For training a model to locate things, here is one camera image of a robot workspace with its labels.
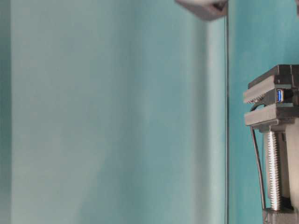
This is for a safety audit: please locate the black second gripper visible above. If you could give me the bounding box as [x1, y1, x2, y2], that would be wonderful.
[175, 0, 228, 21]

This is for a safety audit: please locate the blue USB female connector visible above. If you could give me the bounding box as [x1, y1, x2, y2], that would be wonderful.
[276, 89, 284, 103]

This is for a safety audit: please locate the black bench vise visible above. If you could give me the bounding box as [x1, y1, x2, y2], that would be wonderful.
[243, 64, 299, 224]

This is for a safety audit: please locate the silver threaded vise screw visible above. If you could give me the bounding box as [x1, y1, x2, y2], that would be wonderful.
[267, 131, 281, 211]

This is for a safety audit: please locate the black connector cable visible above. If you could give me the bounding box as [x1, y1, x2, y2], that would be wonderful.
[249, 104, 267, 210]

